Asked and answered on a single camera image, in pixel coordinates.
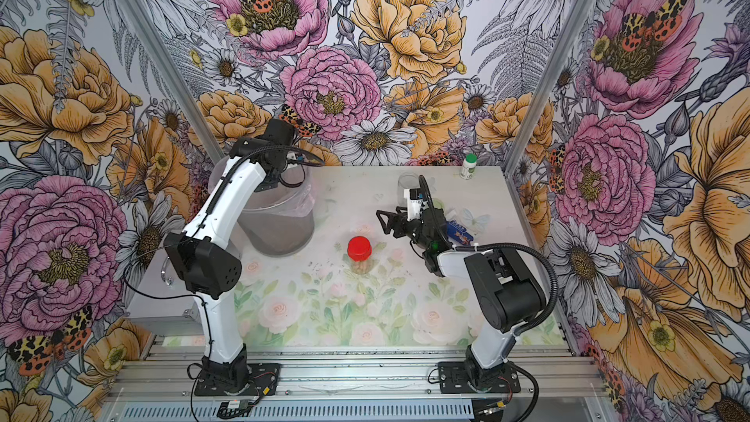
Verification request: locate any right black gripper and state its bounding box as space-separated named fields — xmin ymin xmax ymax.
xmin=376 ymin=208 xmax=432 ymax=250

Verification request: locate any green lid peanut jar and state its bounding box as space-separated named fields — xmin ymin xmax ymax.
xmin=396 ymin=172 xmax=420 ymax=207

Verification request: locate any red lid peanut jar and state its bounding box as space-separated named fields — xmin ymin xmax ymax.
xmin=347 ymin=236 xmax=372 ymax=275

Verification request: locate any mesh bin with pink bag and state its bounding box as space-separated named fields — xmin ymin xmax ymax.
xmin=187 ymin=157 xmax=314 ymax=257

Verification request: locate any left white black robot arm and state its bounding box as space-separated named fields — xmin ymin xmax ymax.
xmin=164 ymin=119 xmax=295 ymax=394

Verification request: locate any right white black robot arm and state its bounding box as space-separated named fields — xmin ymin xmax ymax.
xmin=376 ymin=207 xmax=559 ymax=393

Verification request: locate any blue gauze bandage packet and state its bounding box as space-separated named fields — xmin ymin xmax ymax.
xmin=446 ymin=220 xmax=474 ymax=246

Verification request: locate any white bottle green cap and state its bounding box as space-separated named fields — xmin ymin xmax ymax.
xmin=460 ymin=154 xmax=478 ymax=180

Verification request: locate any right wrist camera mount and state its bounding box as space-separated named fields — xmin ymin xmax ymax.
xmin=404 ymin=188 xmax=428 ymax=221

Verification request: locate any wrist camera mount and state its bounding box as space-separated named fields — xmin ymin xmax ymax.
xmin=286 ymin=152 xmax=312 ymax=166
xmin=404 ymin=188 xmax=428 ymax=221

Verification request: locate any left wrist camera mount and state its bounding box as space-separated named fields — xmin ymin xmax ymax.
xmin=286 ymin=152 xmax=312 ymax=166

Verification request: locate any right black corrugated cable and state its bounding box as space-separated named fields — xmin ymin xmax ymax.
xmin=417 ymin=174 xmax=560 ymax=422

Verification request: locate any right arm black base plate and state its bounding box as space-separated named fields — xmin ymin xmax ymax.
xmin=437 ymin=361 xmax=521 ymax=395

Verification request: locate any left black cable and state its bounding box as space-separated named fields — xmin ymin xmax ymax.
xmin=122 ymin=145 xmax=325 ymax=365

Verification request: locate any aluminium rail frame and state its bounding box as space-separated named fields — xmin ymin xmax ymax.
xmin=102 ymin=346 xmax=616 ymax=421

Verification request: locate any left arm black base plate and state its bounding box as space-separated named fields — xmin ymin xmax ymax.
xmin=193 ymin=361 xmax=281 ymax=398

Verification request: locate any left aluminium corner post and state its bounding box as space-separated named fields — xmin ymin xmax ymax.
xmin=116 ymin=0 xmax=225 ymax=164

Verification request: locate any aluminium corner post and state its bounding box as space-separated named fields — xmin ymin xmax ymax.
xmin=116 ymin=0 xmax=225 ymax=164
xmin=504 ymin=0 xmax=596 ymax=181

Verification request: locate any right aluminium corner post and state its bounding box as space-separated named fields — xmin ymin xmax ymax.
xmin=504 ymin=0 xmax=596 ymax=181

